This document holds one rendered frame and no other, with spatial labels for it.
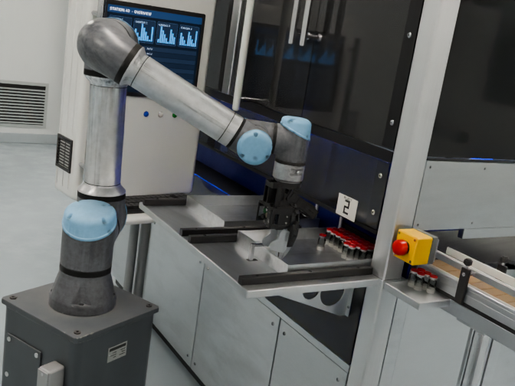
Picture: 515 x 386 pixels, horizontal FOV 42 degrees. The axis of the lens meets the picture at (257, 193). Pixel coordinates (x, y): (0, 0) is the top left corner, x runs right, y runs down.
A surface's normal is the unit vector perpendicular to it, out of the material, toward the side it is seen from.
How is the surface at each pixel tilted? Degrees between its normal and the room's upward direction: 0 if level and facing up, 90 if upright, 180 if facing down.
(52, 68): 90
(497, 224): 90
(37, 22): 90
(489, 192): 90
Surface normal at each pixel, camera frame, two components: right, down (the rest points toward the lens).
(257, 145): 0.04, 0.25
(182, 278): -0.85, 0.00
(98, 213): 0.15, -0.92
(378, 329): 0.50, 0.29
